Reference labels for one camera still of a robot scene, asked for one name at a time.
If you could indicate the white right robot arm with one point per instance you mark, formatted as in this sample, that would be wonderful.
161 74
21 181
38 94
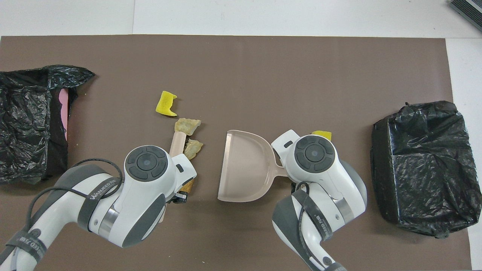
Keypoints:
320 162

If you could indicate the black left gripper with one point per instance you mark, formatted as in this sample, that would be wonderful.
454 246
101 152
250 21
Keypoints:
172 199

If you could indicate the black crumpled trash bag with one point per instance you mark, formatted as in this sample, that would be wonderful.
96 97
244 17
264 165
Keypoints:
26 124

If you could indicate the yellow green scouring sponge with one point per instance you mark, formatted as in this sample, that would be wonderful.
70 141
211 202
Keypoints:
165 104

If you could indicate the pink plastic bin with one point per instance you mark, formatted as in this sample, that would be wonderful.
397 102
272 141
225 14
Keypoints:
64 109

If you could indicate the brown table mat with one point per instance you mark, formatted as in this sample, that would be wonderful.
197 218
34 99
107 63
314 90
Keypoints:
263 75

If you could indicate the yellow sponge piece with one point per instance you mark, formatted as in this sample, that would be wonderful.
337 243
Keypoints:
322 134

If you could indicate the elongated ridged pastry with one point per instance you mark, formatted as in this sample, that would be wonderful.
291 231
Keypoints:
187 126

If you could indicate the black bag lined bin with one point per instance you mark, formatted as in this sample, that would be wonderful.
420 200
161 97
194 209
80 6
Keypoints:
425 169

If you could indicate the brown bread roll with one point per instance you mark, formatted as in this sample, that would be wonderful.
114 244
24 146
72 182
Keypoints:
188 185

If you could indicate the round pale pastry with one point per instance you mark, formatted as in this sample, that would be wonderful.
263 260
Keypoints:
192 148

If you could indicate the dark ribbed device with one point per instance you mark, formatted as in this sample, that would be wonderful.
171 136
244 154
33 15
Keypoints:
469 13

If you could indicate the beige hand brush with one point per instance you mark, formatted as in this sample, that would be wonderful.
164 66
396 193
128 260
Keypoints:
177 143

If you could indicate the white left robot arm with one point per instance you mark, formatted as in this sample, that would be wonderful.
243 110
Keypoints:
147 177

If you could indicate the beige plastic dustpan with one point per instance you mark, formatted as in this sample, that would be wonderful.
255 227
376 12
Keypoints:
244 169

